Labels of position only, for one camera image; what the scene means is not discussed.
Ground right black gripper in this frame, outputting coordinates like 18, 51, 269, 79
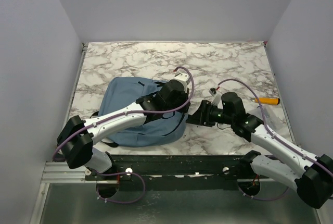
186, 99, 235, 128

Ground blue fabric backpack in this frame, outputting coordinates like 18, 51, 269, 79
91, 77, 188, 147

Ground yellow handled screwdriver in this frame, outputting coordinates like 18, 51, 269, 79
251, 97, 280, 106

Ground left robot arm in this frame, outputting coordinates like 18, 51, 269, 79
57, 77, 189, 180

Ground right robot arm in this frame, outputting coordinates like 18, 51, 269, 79
186, 92, 332, 209

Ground clear plastic screw box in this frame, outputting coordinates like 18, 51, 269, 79
252, 105, 276, 120

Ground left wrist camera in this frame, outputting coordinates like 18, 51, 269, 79
174, 70, 190, 86

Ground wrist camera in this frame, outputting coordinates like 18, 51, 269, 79
174, 70, 190, 86
209, 88, 222, 106

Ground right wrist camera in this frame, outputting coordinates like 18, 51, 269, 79
209, 88, 222, 106

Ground black mounting base plate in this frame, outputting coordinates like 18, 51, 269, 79
85, 155, 255, 191

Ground aluminium rail frame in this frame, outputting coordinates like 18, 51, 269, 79
32, 42, 322, 223

